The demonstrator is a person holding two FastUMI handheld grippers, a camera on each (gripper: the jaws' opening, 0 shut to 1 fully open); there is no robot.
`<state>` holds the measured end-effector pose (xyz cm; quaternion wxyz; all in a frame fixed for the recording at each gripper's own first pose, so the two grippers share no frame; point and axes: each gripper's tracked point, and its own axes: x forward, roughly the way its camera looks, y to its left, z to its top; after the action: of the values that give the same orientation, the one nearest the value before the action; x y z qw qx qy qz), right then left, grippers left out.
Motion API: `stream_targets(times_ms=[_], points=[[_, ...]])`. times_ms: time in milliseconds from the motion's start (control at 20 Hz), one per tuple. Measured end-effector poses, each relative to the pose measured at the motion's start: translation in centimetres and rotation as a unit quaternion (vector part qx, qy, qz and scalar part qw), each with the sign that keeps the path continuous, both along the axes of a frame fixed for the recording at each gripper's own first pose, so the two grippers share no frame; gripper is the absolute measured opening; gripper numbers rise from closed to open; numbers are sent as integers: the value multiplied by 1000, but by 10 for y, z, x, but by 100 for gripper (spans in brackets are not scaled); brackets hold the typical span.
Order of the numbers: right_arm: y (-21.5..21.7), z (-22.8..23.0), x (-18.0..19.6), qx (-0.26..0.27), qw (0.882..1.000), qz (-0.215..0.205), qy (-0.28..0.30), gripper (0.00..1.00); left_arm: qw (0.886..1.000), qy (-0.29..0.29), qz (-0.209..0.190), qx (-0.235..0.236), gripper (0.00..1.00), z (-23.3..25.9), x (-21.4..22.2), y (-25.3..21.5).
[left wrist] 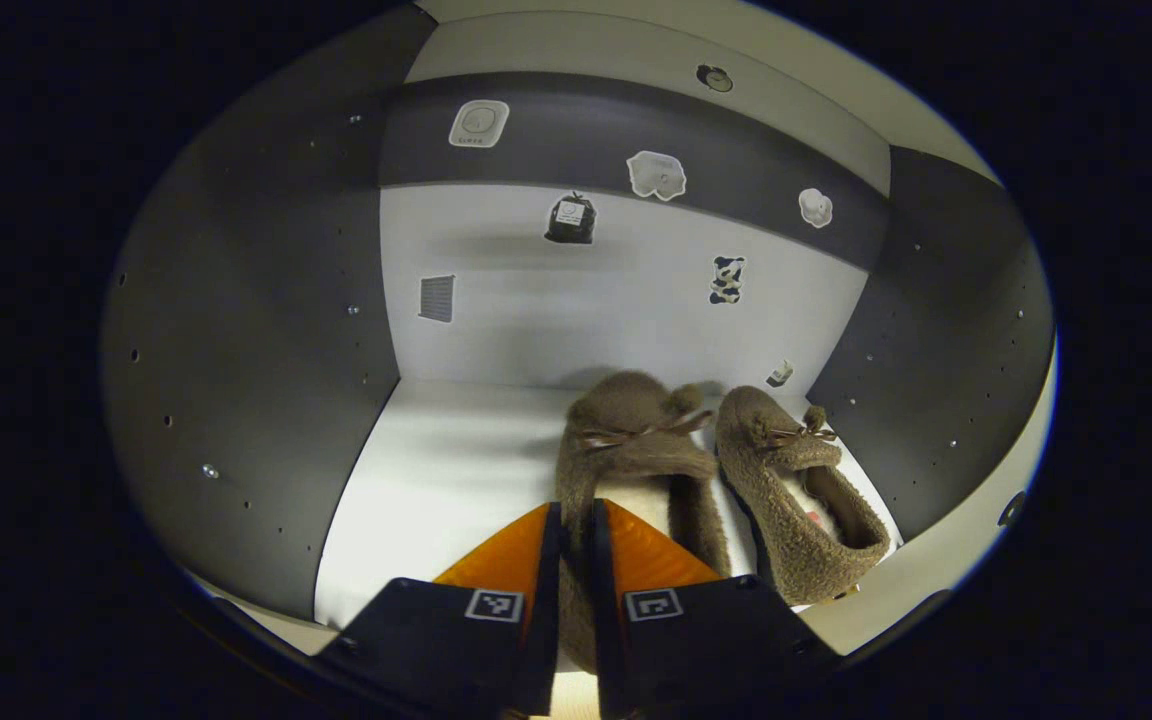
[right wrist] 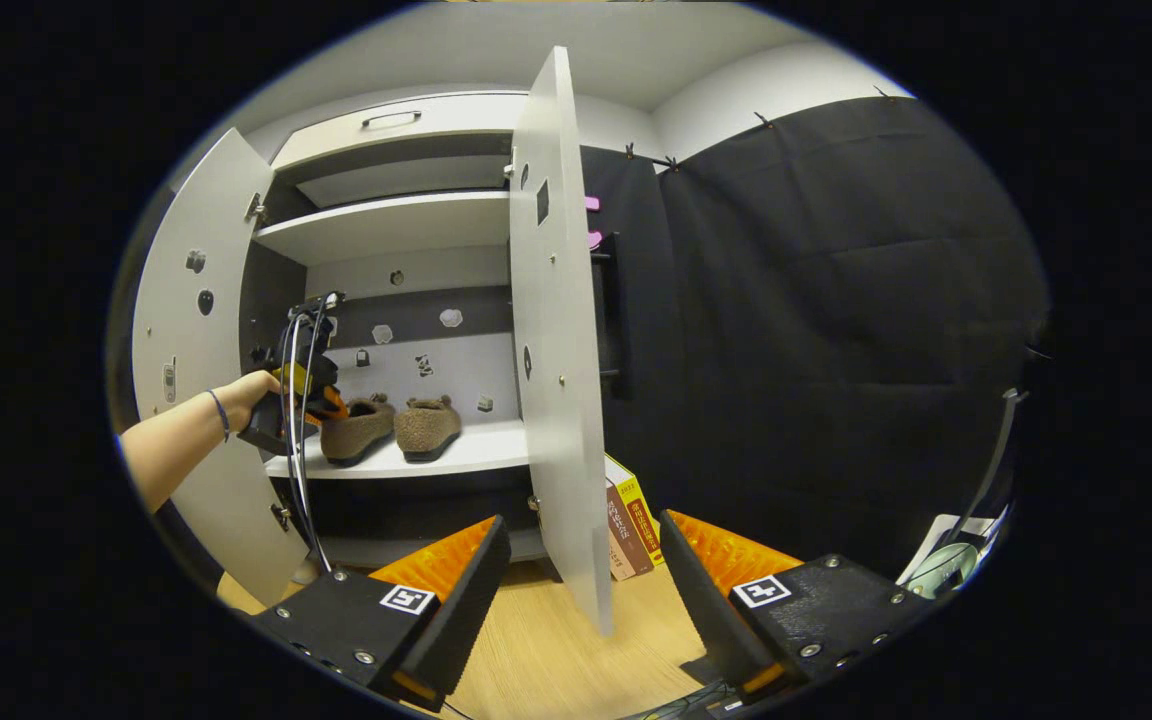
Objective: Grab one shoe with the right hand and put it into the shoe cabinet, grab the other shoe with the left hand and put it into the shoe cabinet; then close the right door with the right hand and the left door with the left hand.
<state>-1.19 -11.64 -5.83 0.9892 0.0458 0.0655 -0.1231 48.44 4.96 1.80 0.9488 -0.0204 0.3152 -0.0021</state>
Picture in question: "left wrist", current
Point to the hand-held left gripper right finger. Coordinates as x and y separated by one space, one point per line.
706 640

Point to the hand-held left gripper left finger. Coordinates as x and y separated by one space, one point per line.
436 640

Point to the brown fuzzy shoe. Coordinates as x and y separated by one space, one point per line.
636 440
786 500

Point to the white and grey shoe cabinet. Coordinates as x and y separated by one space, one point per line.
266 330

